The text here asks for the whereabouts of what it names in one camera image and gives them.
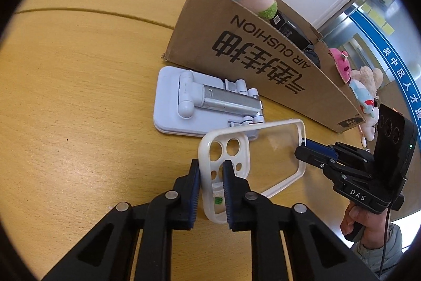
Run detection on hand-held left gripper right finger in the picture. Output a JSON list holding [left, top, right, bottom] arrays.
[[222, 160, 379, 281]]

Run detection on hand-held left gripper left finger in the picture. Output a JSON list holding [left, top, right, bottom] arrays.
[[43, 159, 201, 281]]

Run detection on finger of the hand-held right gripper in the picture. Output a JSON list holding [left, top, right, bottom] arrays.
[[294, 146, 337, 171], [301, 140, 339, 160]]

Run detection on clear white phone case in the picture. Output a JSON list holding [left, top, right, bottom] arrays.
[[198, 119, 307, 224]]

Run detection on person's right forearm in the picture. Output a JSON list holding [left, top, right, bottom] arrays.
[[353, 223, 405, 278]]

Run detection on wooden desktop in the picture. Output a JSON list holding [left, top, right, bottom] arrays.
[[0, 0, 408, 281]]

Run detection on person's right hand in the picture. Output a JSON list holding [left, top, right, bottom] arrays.
[[340, 202, 390, 240]]

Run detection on cream plush toy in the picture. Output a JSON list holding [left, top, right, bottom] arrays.
[[360, 110, 379, 141]]

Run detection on light blue plush toy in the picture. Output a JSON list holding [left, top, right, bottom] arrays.
[[349, 80, 379, 117]]

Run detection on beige plush toy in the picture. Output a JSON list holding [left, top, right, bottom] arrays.
[[350, 66, 384, 95]]

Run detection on dark object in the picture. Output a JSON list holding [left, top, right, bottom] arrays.
[[304, 49, 321, 69]]

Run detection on white folding phone stand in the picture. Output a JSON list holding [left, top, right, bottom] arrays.
[[153, 66, 265, 140]]

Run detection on blue banner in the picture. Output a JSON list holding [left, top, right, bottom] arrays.
[[349, 6, 421, 143]]

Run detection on black box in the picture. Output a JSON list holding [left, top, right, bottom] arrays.
[[270, 10, 314, 51]]

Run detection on brown cardboard box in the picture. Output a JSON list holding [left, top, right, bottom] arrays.
[[161, 0, 366, 133]]

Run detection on yellow sticky notes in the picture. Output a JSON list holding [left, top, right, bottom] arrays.
[[360, 3, 393, 36]]

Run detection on black cable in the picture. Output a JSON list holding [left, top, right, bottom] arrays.
[[378, 199, 393, 278]]

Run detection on grey metal door frame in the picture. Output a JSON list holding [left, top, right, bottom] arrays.
[[316, 0, 385, 38]]

